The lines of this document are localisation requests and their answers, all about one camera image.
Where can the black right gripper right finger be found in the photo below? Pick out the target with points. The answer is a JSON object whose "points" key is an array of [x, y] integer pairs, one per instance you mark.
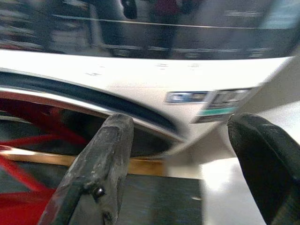
{"points": [[264, 161]]}

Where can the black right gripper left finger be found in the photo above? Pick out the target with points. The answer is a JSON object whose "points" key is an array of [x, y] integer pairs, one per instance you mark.
{"points": [[100, 168]]}

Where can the white front-load washing machine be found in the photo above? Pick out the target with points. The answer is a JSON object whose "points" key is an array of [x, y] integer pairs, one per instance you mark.
{"points": [[145, 77]]}

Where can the round chrome-rimmed washer door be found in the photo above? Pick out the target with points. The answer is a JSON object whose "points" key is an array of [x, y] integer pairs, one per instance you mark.
{"points": [[70, 117]]}

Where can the blue and green washer label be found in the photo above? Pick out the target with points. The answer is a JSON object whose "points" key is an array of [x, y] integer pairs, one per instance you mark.
{"points": [[211, 103]]}

